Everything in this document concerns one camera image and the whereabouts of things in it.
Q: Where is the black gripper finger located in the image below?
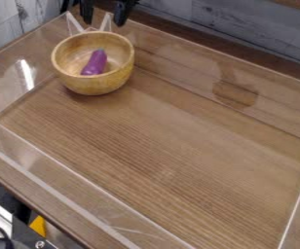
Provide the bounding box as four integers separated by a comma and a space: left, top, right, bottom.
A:
79, 0, 93, 24
113, 0, 134, 27

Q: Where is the purple toy eggplant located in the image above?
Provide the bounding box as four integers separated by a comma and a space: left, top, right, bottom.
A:
80, 49, 107, 76

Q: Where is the brown wooden bowl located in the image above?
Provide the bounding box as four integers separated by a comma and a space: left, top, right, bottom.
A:
51, 31, 135, 95

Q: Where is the yellow black equipment base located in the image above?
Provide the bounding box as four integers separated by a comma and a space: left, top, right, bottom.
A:
8, 210, 72, 249

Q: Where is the clear acrylic tray wall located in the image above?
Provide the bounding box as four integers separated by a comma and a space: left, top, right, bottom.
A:
0, 14, 300, 249

